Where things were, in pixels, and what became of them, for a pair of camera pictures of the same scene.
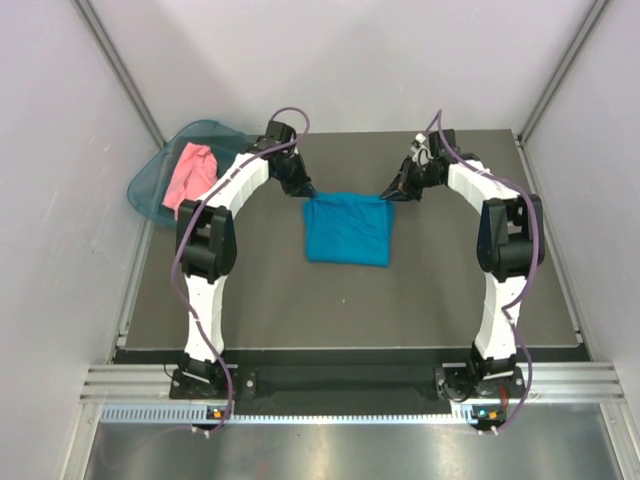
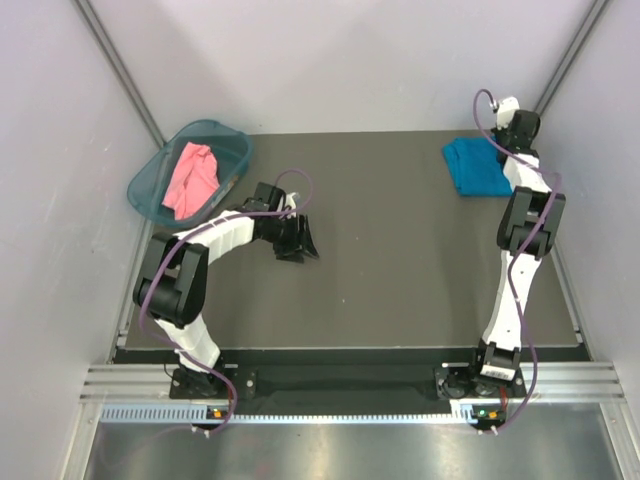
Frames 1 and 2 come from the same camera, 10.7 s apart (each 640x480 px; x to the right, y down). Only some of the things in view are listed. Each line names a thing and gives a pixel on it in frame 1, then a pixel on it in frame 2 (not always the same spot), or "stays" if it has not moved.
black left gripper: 301,186 → 300,243
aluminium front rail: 544,381 stays
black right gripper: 402,187 → 497,134
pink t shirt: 195,170 stays
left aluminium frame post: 99,35 stays
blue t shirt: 348,228 → 475,167
